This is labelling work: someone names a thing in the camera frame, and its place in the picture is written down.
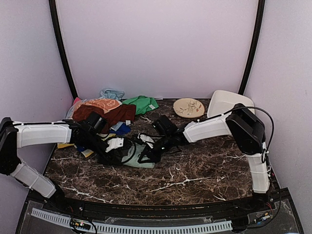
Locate small green circuit board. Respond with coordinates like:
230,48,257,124
70,219,91,231

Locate left black frame post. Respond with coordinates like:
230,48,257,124
48,0,78,99

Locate bright green towel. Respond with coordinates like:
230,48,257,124
122,96,159,115

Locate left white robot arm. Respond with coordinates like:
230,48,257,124
0,112,124,213

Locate right black frame post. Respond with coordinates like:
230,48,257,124
238,0,266,95

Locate dark red towel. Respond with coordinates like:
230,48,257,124
72,104,136,134

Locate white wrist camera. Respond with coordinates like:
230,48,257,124
105,137,124,153
137,133,154,144

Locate royal blue towel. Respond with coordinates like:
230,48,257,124
109,122,131,135

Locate white plastic tub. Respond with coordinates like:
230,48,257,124
207,90,254,117

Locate white slotted cable duct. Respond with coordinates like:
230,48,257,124
30,208,233,234

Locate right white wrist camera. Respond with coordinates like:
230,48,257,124
137,133,154,144

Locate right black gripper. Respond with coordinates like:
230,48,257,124
138,134,174,163

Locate black frame post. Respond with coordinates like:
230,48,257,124
238,0,266,95
48,0,78,99

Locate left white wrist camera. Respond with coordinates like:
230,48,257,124
105,137,124,153

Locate beige bird ceramic plate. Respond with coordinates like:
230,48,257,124
173,98,205,118

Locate black front table rail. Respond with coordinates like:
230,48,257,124
44,197,269,218

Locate white yellow patterned towel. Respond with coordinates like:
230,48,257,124
57,143,94,158

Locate light blue towel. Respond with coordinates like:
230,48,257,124
99,89,125,100

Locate mint green panda towel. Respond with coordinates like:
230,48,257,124
121,143,155,169

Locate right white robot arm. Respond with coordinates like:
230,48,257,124
138,103,270,212

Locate black camera cable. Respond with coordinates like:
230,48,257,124
120,137,137,164

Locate orange pink patterned towel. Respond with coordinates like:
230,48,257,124
66,97,122,119

